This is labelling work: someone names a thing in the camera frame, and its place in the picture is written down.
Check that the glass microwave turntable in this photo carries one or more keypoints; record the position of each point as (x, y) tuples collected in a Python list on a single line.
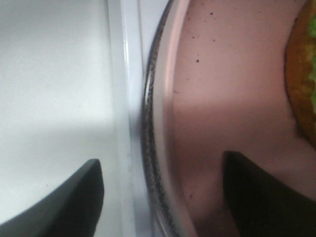
[(157, 195)]

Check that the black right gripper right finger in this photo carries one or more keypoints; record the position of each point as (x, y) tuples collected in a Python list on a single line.
[(261, 205)]

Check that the burger with lettuce and cheese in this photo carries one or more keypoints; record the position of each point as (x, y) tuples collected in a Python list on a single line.
[(300, 70)]

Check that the white microwave oven body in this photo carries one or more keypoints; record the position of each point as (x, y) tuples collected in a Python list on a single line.
[(71, 87)]

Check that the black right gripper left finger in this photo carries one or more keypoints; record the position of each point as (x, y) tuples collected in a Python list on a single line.
[(71, 210)]

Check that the pink plate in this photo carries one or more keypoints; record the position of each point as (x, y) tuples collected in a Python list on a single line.
[(229, 94)]

